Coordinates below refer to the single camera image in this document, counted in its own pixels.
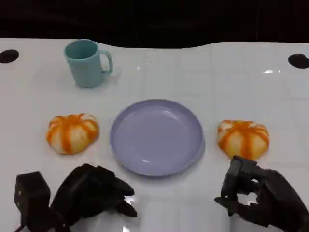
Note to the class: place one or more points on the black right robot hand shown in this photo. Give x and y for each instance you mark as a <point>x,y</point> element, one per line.
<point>275,198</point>

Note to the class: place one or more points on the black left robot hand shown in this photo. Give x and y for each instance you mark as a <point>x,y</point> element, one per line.
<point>89,191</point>

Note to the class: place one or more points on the orange and white bread roll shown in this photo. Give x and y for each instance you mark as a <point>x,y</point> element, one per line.
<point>72,135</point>
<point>241,141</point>

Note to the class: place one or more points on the lilac plate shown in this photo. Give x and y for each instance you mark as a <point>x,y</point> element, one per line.
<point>154,140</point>

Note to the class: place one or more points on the pale green mug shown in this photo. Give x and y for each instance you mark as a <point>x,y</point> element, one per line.
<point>84,70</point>

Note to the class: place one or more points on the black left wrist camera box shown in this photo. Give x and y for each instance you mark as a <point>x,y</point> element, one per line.
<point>31,195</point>

